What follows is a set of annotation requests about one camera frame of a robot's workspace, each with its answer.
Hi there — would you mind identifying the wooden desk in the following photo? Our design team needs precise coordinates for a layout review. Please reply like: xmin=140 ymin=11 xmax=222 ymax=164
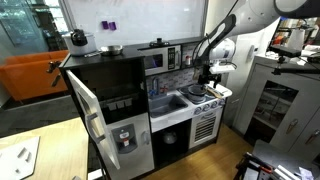
xmin=0 ymin=116 xmax=90 ymax=180

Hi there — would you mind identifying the silver toy microwave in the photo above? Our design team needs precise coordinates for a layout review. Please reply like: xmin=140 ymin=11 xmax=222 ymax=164
xmin=143 ymin=44 xmax=183 ymax=77

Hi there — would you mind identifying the black pot lid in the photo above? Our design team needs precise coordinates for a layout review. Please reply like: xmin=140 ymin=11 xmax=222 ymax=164
xmin=148 ymin=37 xmax=171 ymax=48

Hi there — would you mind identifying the white fridge door with handle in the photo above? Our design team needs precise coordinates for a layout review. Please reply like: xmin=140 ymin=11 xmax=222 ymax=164
xmin=65 ymin=69 xmax=122 ymax=170

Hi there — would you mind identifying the black white toy kitchen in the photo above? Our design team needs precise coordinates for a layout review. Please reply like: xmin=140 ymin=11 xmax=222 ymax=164
xmin=59 ymin=36 xmax=234 ymax=180

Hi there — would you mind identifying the black stovetop with burners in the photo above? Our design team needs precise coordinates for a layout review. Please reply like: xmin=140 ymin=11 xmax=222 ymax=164
xmin=176 ymin=82 xmax=228 ymax=108

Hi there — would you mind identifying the grey plastic sink basin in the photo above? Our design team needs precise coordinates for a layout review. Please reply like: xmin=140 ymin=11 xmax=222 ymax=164
xmin=148 ymin=94 xmax=189 ymax=119

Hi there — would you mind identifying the grey metal pot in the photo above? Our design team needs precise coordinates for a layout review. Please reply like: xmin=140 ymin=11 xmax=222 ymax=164
xmin=187 ymin=83 xmax=209 ymax=104

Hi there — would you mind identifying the black orange tool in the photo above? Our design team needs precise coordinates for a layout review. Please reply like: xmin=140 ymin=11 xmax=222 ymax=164
xmin=234 ymin=152 xmax=275 ymax=180

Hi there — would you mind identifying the white fridge door with dispenser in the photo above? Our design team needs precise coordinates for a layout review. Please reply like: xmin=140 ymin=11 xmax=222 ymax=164
xmin=106 ymin=112 xmax=156 ymax=180

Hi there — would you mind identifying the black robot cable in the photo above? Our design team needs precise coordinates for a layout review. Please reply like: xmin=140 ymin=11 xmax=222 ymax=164
xmin=191 ymin=31 xmax=216 ymax=69

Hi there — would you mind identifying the orange sofa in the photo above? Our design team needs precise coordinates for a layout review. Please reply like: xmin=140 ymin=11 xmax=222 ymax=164
xmin=0 ymin=49 xmax=70 ymax=102

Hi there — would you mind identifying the white tall cabinet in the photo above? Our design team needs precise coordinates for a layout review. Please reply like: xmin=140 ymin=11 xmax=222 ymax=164
xmin=221 ymin=18 xmax=282 ymax=128

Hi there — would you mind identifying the grey toy faucet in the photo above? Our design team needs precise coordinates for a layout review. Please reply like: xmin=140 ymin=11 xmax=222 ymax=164
xmin=151 ymin=76 xmax=161 ymax=97

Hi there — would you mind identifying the black camera on stand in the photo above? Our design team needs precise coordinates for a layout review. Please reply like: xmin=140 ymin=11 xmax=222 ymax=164
xmin=268 ymin=44 xmax=320 ymax=76

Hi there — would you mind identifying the grey metal cabinet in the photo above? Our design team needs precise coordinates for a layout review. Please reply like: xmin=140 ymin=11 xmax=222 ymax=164
xmin=233 ymin=54 xmax=320 ymax=162

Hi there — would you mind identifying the silver frying pan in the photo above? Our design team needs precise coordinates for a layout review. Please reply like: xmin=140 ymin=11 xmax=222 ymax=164
xmin=84 ymin=44 xmax=125 ymax=58

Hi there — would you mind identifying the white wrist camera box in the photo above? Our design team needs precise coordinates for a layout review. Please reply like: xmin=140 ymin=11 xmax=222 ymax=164
xmin=209 ymin=63 xmax=236 ymax=75

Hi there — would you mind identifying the white toy oven door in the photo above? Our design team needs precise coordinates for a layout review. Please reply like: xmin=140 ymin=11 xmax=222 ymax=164
xmin=188 ymin=108 xmax=224 ymax=150

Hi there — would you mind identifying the silver toy kettle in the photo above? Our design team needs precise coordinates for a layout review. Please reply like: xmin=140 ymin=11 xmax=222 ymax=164
xmin=162 ymin=130 xmax=178 ymax=145

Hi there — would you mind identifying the wooden spoon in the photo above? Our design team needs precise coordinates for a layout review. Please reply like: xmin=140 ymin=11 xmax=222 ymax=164
xmin=206 ymin=86 xmax=224 ymax=100

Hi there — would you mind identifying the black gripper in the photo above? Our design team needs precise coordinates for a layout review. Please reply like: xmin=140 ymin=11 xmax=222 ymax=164
xmin=198 ymin=65 xmax=223 ymax=90

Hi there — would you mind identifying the whiteboard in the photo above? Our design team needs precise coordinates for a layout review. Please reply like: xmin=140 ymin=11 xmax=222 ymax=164
xmin=63 ymin=0 xmax=209 ymax=48

